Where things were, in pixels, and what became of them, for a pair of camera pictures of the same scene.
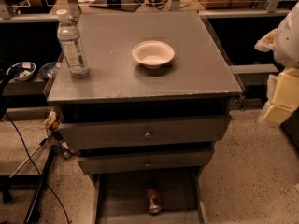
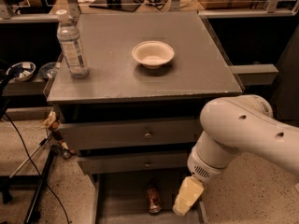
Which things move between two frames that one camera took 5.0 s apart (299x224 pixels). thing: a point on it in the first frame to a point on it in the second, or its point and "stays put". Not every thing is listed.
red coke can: [154, 199] stays put
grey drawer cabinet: [135, 126] stays put
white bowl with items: [21, 71] stays put
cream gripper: [288, 44] to [202, 167]
